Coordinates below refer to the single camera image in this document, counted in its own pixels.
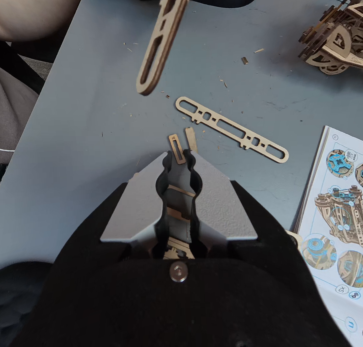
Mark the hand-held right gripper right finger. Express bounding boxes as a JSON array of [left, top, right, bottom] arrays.
[[184, 150, 258, 257]]

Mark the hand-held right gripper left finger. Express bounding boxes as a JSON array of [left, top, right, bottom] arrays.
[[100, 151, 172, 259]]

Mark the small slotted wooden link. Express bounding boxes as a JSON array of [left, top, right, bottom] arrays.
[[168, 134, 188, 165]]

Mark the slotted wooden model strip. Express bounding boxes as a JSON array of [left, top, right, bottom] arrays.
[[175, 96, 290, 164], [136, 0, 197, 96]]

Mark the person's left forearm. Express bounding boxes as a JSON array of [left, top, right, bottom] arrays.
[[0, 0, 85, 43]]

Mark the model instruction booklet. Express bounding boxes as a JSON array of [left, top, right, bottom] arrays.
[[293, 126, 363, 347]]

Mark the assembled wooden model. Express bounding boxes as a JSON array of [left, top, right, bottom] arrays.
[[298, 0, 363, 75]]

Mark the small plain wooden tab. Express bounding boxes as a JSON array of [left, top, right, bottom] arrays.
[[185, 127, 198, 154]]

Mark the black strap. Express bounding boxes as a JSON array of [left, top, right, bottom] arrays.
[[0, 41, 46, 94]]

